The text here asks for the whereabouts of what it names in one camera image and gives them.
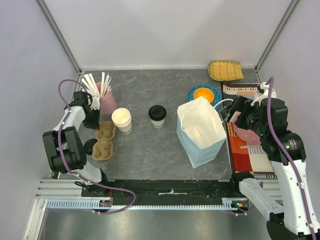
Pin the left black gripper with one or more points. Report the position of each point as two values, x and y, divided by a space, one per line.
95 125

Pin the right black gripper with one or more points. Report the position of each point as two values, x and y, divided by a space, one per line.
236 107

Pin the stack of white paper cups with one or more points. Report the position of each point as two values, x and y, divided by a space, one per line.
121 117

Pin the brown cardboard cup carrier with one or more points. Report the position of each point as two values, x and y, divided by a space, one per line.
103 149

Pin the light blue paper bag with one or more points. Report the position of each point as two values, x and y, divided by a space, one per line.
200 131

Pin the black plastic cup lid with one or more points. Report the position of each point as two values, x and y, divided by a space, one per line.
157 113

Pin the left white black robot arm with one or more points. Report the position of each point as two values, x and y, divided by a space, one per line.
63 146

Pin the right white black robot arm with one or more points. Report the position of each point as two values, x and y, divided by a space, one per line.
295 218

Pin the pink dotted plate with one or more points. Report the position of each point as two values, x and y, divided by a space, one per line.
247 135

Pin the pink straw holder cup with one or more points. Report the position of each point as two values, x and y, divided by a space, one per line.
107 103

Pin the blue dotted plate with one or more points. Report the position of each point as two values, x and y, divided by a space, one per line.
217 95

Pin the colourful patterned placemat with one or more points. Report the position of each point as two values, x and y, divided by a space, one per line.
245 157

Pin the white wrapped straws bundle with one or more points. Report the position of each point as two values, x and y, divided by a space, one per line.
97 89

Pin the orange bowl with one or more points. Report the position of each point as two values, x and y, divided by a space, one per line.
204 92

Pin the yellow woven tray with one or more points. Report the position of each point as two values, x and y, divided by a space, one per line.
225 70

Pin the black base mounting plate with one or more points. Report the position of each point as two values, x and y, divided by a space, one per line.
173 192

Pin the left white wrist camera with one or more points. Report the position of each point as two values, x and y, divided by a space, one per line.
95 103

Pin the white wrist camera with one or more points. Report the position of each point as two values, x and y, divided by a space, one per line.
95 103
264 89

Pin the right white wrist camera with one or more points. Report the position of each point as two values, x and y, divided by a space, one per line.
264 89

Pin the slotted cable duct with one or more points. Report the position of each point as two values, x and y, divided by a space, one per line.
95 204

